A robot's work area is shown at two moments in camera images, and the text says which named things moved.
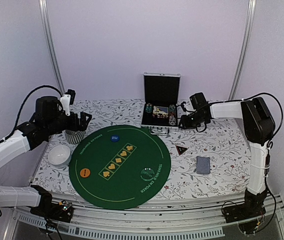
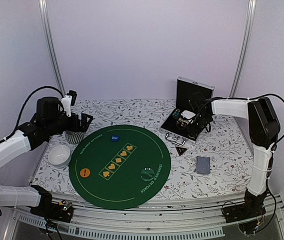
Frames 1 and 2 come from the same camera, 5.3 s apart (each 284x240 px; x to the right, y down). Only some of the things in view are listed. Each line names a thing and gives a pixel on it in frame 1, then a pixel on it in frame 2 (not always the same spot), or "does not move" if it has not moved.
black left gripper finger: x=83 y=117 does not move
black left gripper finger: x=84 y=126 does not move
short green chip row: x=148 y=109 -> x=176 y=113
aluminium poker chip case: x=160 y=102 -> x=193 y=109
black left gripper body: x=74 y=125 does not move
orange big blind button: x=85 y=173 does not move
